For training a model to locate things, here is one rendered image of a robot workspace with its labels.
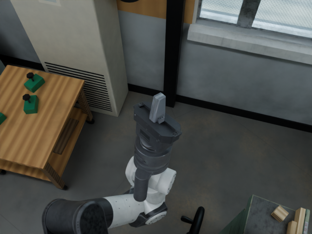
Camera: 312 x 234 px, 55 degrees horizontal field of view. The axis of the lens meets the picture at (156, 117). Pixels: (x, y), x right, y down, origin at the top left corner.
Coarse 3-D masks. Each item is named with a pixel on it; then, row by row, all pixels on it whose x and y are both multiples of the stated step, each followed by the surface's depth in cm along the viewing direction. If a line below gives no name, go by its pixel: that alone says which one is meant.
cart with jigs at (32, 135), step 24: (24, 72) 204; (0, 96) 193; (24, 96) 180; (48, 96) 193; (72, 96) 193; (0, 120) 181; (24, 120) 184; (48, 120) 184; (72, 120) 222; (0, 144) 176; (24, 144) 176; (48, 144) 176; (72, 144) 214; (0, 168) 205; (24, 168) 205; (48, 168) 179
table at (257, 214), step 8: (248, 200) 127; (256, 200) 122; (264, 200) 122; (248, 208) 121; (256, 208) 120; (264, 208) 120; (272, 208) 120; (288, 208) 120; (248, 216) 118; (256, 216) 118; (264, 216) 118; (272, 216) 118; (288, 216) 118; (248, 224) 117; (256, 224) 117; (264, 224) 117; (272, 224) 117; (280, 224) 117; (240, 232) 120; (248, 232) 115; (256, 232) 115; (264, 232) 115; (272, 232) 115; (280, 232) 115
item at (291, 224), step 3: (288, 222) 117; (291, 222) 114; (294, 222) 113; (288, 225) 116; (291, 225) 113; (294, 225) 113; (288, 228) 114; (291, 228) 112; (294, 228) 112; (288, 231) 113; (291, 231) 112; (294, 231) 112
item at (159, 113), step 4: (160, 96) 60; (164, 96) 60; (156, 100) 59; (160, 100) 59; (164, 100) 60; (156, 104) 60; (160, 104) 60; (164, 104) 61; (156, 108) 60; (160, 108) 61; (164, 108) 62; (156, 112) 61; (160, 112) 62; (164, 112) 63; (152, 116) 62; (156, 116) 62; (160, 116) 63; (164, 116) 64; (152, 120) 63; (156, 120) 63; (160, 120) 62
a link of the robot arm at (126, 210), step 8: (128, 192) 96; (112, 200) 86; (120, 200) 88; (128, 200) 91; (120, 208) 86; (128, 208) 89; (136, 208) 92; (120, 216) 86; (128, 216) 88; (136, 216) 92; (144, 216) 93; (152, 216) 93; (160, 216) 96; (112, 224) 84; (120, 224) 88; (136, 224) 94; (144, 224) 97
